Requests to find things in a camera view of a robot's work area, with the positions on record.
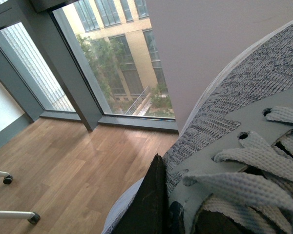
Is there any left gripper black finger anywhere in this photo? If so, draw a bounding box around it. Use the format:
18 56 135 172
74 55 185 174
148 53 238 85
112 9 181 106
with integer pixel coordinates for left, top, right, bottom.
112 154 167 234

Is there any grey knit sneaker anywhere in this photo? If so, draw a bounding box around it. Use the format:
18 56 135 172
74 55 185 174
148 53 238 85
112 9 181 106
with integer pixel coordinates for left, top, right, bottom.
103 21 293 234

